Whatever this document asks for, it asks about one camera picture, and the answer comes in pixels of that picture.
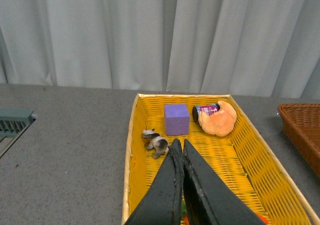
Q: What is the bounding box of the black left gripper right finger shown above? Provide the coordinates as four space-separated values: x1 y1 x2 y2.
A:
183 139 265 225

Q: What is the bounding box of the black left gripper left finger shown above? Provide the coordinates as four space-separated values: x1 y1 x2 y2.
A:
125 138 184 225

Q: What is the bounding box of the yellow woven basket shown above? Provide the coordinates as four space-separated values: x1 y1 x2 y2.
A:
121 93 320 225

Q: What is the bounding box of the brown wicker basket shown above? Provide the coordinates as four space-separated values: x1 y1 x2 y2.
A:
277 103 320 176

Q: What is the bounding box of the orange toy carrot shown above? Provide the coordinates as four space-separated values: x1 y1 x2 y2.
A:
181 201 269 225

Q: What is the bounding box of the grey toy animal figure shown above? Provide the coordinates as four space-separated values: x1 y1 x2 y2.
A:
141 128 169 159

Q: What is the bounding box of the toy croissant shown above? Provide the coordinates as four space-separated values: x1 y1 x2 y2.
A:
198 100 237 137

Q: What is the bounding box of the purple foam cube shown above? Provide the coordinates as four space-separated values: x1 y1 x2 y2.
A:
164 103 190 136

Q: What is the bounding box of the small purple can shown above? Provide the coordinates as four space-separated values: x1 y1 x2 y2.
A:
192 103 220 123

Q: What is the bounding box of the grey curtain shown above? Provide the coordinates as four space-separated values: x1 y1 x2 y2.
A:
0 0 320 99

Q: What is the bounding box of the grey-green plastic crate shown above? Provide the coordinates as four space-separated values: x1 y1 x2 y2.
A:
0 107 35 157

